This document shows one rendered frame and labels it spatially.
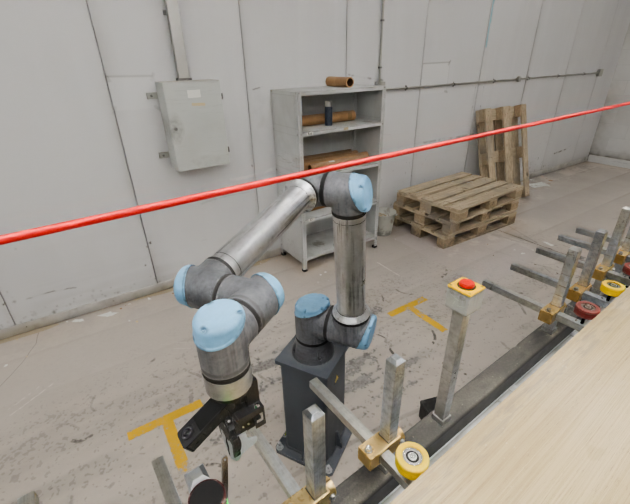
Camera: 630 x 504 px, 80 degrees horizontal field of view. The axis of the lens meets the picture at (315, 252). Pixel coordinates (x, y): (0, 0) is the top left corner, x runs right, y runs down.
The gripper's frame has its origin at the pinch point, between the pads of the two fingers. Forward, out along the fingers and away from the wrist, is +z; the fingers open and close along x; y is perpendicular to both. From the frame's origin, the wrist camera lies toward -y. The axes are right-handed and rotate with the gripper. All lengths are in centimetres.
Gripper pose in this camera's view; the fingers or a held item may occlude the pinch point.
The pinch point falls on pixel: (232, 456)
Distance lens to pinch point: 93.5
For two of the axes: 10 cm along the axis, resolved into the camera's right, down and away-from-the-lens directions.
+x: -5.9, -3.6, 7.2
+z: 0.2, 8.9, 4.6
